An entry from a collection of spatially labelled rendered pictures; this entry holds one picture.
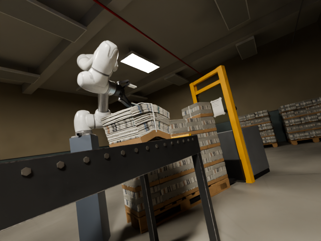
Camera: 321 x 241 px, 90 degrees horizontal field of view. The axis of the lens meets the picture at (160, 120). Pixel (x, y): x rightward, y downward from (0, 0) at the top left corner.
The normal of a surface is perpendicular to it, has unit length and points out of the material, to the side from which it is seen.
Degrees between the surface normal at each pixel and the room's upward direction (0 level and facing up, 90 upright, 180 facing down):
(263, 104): 90
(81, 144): 90
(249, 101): 90
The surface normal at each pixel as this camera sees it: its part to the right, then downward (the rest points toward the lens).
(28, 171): 0.80, -0.24
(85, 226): 0.03, -0.16
